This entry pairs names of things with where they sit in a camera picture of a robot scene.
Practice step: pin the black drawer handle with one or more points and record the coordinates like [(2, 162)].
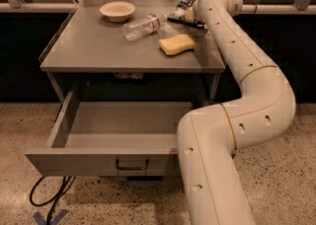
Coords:
[(124, 165)]

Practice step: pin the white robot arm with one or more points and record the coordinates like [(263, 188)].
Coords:
[(207, 137)]

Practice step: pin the yellow sponge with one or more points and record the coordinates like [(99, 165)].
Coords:
[(176, 44)]

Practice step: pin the blue chip bag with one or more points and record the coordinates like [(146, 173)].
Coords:
[(176, 15)]

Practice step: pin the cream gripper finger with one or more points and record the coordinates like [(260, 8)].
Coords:
[(189, 15)]

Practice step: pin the white railing ledge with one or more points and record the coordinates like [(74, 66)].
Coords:
[(246, 9)]

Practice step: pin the grey metal cabinet table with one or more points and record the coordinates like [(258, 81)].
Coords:
[(91, 43)]

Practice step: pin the open grey top drawer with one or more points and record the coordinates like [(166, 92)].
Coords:
[(88, 137)]

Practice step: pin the white paper bowl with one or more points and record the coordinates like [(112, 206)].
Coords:
[(118, 11)]

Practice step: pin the clear plastic water bottle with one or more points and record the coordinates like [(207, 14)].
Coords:
[(143, 27)]

